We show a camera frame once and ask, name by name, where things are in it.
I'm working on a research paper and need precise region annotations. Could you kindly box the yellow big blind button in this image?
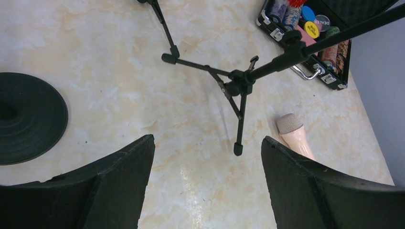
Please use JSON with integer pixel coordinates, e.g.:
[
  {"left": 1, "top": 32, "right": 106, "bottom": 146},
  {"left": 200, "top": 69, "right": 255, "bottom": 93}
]
[{"left": 304, "top": 21, "right": 320, "bottom": 39}]

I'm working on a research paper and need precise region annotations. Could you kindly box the black round-base mic stand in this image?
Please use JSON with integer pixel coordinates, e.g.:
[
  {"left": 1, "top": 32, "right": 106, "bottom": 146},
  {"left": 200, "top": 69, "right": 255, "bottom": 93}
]
[{"left": 0, "top": 72, "right": 68, "bottom": 166}]

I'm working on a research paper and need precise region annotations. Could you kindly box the beige microphone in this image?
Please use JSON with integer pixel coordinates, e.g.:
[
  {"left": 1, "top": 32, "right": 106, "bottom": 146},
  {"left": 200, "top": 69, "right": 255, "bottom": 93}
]
[{"left": 276, "top": 113, "right": 315, "bottom": 160}]

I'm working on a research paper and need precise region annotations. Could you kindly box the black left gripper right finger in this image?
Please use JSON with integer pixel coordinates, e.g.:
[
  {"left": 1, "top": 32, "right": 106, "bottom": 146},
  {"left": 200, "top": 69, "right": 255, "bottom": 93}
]
[{"left": 261, "top": 136, "right": 405, "bottom": 229}]

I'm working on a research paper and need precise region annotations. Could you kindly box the pink playing card deck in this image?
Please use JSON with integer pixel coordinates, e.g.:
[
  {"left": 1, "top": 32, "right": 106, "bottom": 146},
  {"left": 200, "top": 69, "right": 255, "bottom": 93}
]
[{"left": 295, "top": 26, "right": 316, "bottom": 47}]

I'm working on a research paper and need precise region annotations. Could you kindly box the black tripod stand with basket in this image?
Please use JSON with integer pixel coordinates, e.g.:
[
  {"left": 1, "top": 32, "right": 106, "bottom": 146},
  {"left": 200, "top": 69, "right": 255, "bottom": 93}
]
[{"left": 161, "top": 4, "right": 405, "bottom": 156}]

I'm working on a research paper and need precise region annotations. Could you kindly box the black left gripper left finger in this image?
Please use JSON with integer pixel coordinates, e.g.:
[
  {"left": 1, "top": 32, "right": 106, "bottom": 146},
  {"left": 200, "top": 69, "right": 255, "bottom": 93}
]
[{"left": 0, "top": 135, "right": 155, "bottom": 229}]

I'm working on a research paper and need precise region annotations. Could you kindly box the clear dealer button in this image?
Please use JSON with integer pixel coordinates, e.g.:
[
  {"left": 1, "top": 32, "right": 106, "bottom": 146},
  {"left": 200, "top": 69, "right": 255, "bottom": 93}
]
[{"left": 314, "top": 14, "right": 330, "bottom": 32}]

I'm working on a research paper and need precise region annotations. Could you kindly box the small black tripod mic stand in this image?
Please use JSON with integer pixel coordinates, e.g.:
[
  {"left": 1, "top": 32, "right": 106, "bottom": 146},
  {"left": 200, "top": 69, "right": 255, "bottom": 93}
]
[{"left": 138, "top": 0, "right": 180, "bottom": 60}]

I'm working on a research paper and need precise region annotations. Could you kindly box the black poker chip case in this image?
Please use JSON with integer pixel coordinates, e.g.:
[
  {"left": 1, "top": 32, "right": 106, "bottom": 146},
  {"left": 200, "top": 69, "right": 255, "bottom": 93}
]
[{"left": 256, "top": 0, "right": 405, "bottom": 90}]

